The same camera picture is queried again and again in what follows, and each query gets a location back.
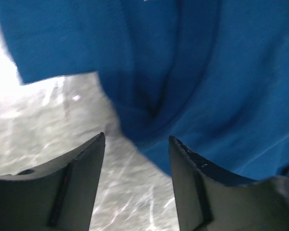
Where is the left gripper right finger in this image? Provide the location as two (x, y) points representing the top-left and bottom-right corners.
(169, 137), (289, 231)

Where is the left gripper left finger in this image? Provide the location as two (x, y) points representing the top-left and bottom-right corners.
(0, 133), (105, 231)

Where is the blue t shirt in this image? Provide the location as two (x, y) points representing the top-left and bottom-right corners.
(0, 0), (289, 180)

